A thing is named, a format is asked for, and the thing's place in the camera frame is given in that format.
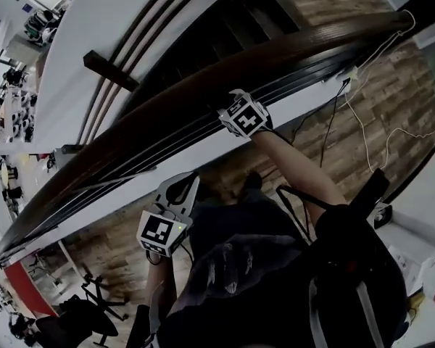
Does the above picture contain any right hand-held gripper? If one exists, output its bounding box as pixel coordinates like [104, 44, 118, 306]
[216, 88, 270, 139]

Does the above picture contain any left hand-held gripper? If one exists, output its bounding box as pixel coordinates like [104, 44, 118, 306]
[136, 171, 200, 259]

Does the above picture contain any dark wooden handrail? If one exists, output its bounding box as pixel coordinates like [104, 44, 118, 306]
[0, 0, 435, 273]

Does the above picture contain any person's right forearm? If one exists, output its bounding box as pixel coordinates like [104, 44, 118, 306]
[249, 130, 349, 213]

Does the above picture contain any person's left forearm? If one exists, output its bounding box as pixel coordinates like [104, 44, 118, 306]
[144, 255, 178, 322]

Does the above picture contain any person's dark shoe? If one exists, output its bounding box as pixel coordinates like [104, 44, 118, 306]
[244, 172, 264, 191]

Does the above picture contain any dark wooden staircase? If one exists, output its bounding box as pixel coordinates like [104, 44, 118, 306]
[126, 0, 302, 123]

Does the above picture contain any person's dark clothed body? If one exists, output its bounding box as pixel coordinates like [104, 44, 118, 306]
[126, 183, 410, 348]

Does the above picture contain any white power adapter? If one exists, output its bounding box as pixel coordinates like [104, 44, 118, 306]
[335, 67, 360, 85]

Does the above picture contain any dark wooden stair banister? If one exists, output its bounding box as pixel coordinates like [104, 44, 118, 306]
[75, 0, 218, 148]

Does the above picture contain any black equipment pack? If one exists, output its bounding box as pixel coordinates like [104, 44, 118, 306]
[347, 168, 391, 213]

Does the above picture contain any black office chair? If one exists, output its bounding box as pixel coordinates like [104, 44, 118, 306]
[34, 272, 130, 346]

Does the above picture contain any round white table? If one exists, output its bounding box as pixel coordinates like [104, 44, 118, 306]
[0, 159, 19, 188]

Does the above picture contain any group of white robots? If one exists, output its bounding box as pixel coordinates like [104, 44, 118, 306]
[7, 92, 37, 141]

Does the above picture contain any red curved counter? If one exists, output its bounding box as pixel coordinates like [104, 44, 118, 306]
[3, 259, 59, 318]

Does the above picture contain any pile of white papers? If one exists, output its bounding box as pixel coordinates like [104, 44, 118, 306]
[387, 244, 435, 304]

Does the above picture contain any thin black cable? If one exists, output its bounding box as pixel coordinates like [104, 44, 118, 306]
[291, 78, 351, 168]

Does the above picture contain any thick black cable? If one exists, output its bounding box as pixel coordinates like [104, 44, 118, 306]
[275, 185, 349, 242]

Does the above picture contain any white cable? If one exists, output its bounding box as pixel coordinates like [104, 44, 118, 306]
[339, 9, 435, 172]

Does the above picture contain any white metal desk frame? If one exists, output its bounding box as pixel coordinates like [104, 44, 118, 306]
[28, 239, 83, 286]

